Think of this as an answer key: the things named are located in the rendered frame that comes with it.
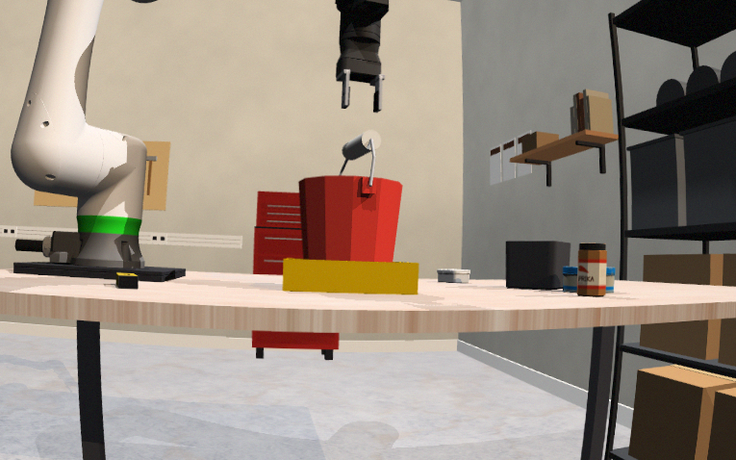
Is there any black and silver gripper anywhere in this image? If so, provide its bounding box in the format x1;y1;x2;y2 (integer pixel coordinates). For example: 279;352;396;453
335;0;389;113

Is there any blue and grey round tin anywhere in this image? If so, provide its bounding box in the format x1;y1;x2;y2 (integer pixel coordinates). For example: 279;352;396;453
563;267;616;294

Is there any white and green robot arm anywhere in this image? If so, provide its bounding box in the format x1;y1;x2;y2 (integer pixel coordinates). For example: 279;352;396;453
11;0;147;268

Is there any yellow pocket level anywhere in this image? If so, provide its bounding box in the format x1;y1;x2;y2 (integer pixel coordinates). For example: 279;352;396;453
115;272;139;289

